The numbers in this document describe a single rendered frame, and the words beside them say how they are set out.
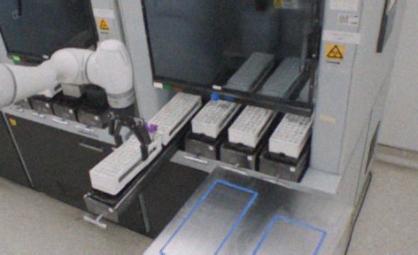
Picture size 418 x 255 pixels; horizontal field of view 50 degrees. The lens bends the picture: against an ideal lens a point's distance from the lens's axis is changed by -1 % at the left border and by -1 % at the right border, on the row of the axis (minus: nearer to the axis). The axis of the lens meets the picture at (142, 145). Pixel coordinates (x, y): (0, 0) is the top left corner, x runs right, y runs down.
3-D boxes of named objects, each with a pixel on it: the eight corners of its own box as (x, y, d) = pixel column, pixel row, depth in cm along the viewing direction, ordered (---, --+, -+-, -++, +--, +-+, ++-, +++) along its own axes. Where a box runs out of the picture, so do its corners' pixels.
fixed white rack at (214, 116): (225, 96, 189) (224, 83, 185) (247, 100, 184) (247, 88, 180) (191, 135, 171) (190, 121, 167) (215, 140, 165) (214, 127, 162)
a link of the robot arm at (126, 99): (122, 96, 137) (125, 112, 140) (138, 82, 142) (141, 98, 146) (99, 92, 141) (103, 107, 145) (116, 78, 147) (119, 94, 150)
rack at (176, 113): (181, 103, 190) (180, 90, 186) (202, 107, 185) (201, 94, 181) (143, 141, 172) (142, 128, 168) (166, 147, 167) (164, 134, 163)
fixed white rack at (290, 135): (296, 110, 173) (297, 96, 169) (322, 115, 168) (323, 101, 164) (267, 153, 155) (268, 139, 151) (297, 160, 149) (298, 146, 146)
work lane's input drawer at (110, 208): (183, 111, 197) (181, 93, 192) (212, 117, 190) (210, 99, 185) (80, 219, 152) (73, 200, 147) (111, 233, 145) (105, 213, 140)
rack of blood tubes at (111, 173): (140, 144, 170) (139, 131, 167) (162, 150, 165) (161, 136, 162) (91, 186, 150) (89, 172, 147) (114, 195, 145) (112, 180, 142)
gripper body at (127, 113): (104, 105, 145) (111, 128, 150) (126, 111, 141) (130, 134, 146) (118, 94, 150) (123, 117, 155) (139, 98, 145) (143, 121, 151)
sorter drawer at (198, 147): (253, 72, 215) (253, 55, 210) (281, 76, 208) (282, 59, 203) (179, 158, 171) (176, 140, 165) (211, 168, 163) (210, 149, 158)
